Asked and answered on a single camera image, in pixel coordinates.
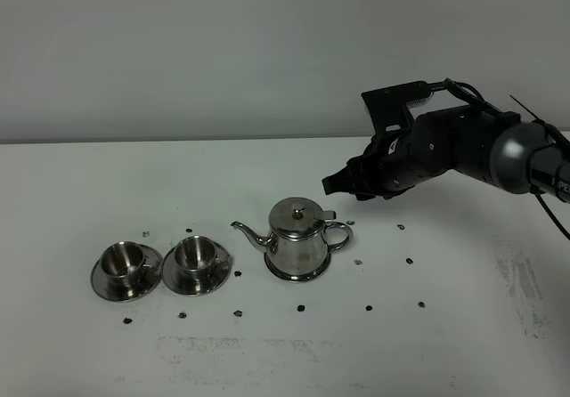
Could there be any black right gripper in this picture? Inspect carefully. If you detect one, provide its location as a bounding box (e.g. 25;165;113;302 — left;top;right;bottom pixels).
322;81;450;200

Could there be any stainless steel teapot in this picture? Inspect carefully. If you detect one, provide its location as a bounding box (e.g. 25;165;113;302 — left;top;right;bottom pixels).
231;197;354;271

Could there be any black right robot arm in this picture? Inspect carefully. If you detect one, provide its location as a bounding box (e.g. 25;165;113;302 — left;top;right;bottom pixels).
322;79;569;202

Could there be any right stainless steel teacup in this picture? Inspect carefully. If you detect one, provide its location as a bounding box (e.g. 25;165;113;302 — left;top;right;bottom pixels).
174;236;229;280

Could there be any stainless steel teacup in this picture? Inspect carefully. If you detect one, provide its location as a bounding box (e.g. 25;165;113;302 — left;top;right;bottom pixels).
174;236;229;280
99;241;160;287

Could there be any left stainless steel teacup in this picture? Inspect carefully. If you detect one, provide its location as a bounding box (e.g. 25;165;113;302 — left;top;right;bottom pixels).
99;241;160;287

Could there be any right steel saucer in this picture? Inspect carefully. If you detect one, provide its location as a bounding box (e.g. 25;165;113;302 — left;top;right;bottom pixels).
161;243;232;296

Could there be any left steel saucer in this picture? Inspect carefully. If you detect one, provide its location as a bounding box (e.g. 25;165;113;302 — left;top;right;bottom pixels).
90;246;163;303

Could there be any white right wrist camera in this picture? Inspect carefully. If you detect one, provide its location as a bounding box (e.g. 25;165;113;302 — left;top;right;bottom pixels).
406;94;433;109

